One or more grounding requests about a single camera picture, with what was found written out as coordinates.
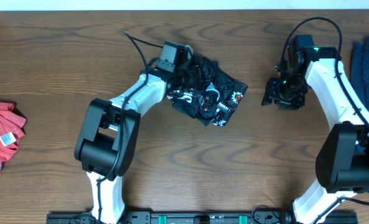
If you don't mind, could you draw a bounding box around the black patterned shirt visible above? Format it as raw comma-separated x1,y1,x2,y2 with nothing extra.
167,58,248,126

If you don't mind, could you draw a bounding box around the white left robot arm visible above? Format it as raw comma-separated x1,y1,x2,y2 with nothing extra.
74,40,194,223

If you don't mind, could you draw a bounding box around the red crumpled shirt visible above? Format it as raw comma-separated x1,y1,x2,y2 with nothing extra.
0,102,26,171

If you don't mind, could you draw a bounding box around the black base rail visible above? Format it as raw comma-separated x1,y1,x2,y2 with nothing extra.
46,210,359,224

